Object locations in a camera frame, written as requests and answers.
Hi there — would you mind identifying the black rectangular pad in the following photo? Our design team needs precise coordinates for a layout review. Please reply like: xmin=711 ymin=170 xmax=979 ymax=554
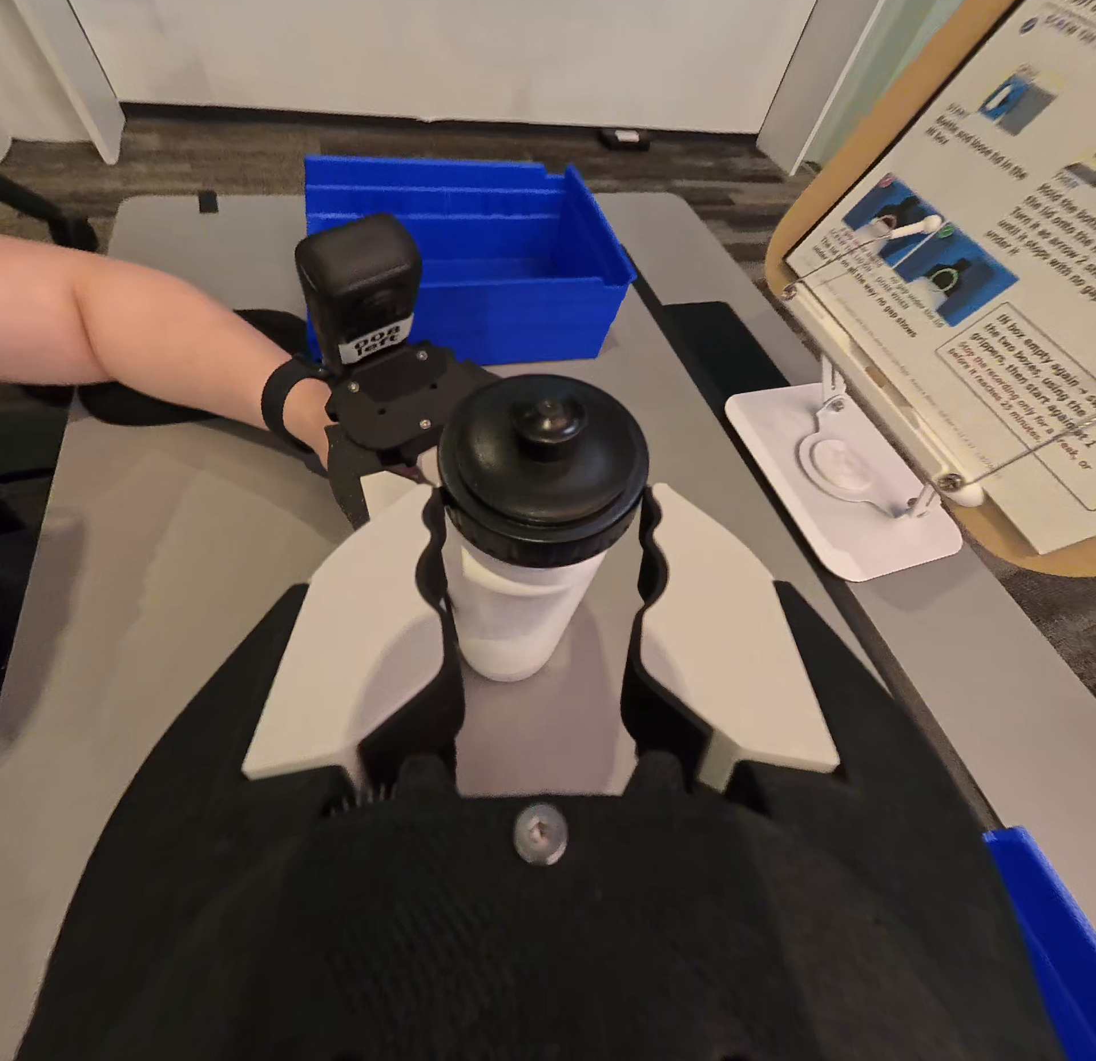
xmin=663 ymin=301 xmax=789 ymax=394

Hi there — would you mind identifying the dark chair seat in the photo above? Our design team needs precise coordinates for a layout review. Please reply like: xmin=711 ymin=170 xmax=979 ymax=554
xmin=0 ymin=384 xmax=87 ymax=480

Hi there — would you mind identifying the white plastic bottle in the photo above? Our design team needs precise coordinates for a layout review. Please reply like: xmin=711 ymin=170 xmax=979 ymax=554
xmin=441 ymin=538 xmax=609 ymax=682

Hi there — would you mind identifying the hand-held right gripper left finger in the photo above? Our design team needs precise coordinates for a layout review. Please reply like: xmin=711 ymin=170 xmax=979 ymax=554
xmin=242 ymin=483 xmax=468 ymax=781

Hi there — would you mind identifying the person's left forearm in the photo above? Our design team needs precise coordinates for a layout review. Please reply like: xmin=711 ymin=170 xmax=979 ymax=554
xmin=0 ymin=234 xmax=296 ymax=432

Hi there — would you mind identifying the wooden display board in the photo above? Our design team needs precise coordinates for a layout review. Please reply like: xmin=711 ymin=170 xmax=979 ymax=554
xmin=764 ymin=0 xmax=1096 ymax=578

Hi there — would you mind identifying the printed instruction sheet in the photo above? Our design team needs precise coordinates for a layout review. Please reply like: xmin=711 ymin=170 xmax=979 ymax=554
xmin=783 ymin=0 xmax=1096 ymax=514

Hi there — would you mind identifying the black wristband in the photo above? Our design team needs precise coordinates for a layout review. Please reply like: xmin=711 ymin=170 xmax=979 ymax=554
xmin=261 ymin=354 xmax=335 ymax=456

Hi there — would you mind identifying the blue plastic bin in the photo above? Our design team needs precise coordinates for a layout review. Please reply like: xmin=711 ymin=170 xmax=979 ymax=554
xmin=304 ymin=155 xmax=636 ymax=367
xmin=983 ymin=828 xmax=1096 ymax=1061

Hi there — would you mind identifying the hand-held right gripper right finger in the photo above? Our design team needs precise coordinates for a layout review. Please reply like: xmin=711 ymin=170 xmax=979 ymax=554
xmin=622 ymin=483 xmax=842 ymax=792

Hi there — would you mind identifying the black bottle lid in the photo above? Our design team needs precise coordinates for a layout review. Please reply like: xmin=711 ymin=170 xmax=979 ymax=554
xmin=437 ymin=374 xmax=650 ymax=567

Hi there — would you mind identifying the person's left hand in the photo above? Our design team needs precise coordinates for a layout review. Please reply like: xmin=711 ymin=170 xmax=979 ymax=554
xmin=287 ymin=383 xmax=335 ymax=473

